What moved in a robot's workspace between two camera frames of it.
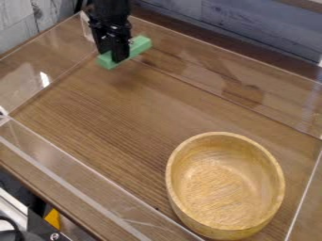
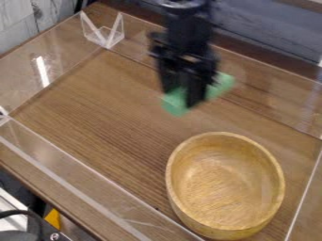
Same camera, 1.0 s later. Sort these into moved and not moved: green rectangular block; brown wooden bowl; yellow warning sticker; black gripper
Moved: black gripper; green rectangular block
Not moved: brown wooden bowl; yellow warning sticker
